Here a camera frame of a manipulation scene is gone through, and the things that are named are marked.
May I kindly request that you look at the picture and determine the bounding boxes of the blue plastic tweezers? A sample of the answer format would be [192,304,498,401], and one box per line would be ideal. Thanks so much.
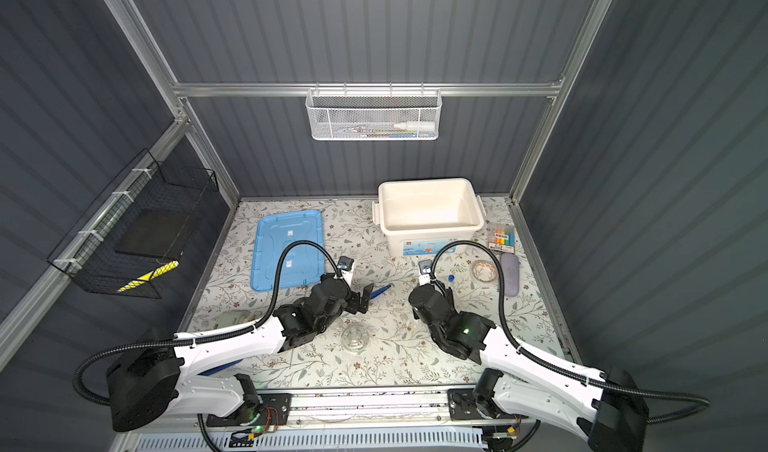
[370,283,393,300]

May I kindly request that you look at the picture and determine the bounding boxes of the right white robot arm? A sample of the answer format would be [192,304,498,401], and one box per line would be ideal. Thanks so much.
[408,284,649,451]

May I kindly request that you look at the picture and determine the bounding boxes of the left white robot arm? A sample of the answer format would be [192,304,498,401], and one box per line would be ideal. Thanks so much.
[106,274,374,432]

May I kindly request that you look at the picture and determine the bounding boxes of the blue plastic bin lid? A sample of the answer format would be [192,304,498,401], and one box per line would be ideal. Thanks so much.
[250,208,327,292]

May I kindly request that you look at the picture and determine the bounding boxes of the clear tape roll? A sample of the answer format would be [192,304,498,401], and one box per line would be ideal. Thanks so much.
[470,260,499,285]

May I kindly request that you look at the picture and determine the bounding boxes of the grey eyeglass case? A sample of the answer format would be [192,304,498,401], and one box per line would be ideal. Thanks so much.
[499,253,520,297]

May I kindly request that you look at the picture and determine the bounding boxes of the colourful marker pack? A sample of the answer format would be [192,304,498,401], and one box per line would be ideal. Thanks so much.
[487,224,516,254]

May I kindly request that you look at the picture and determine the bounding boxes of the white plastic storage bin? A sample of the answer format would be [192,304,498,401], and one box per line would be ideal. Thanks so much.
[372,178,486,257]

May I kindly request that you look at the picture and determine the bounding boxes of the yellow black striped item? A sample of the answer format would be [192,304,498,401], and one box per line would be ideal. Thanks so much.
[117,260,179,293]

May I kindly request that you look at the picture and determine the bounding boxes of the black pad in basket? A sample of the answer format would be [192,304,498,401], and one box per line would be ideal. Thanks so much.
[115,209,198,261]

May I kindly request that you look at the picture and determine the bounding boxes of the white bottle in basket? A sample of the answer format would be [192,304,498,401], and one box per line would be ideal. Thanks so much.
[393,121,438,134]

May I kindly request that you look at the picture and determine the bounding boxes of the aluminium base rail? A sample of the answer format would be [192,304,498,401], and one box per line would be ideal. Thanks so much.
[203,385,529,432]

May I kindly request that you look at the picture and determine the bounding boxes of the black wire wall basket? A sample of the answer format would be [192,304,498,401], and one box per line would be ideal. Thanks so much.
[48,153,221,299]

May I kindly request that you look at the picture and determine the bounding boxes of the white wire mesh basket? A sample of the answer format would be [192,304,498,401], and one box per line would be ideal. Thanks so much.
[305,90,443,141]

